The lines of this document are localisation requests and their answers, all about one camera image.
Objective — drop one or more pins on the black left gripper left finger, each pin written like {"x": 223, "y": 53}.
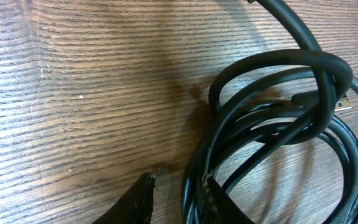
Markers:
{"x": 135, "y": 206}

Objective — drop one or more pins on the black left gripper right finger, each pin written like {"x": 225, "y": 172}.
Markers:
{"x": 216, "y": 207}

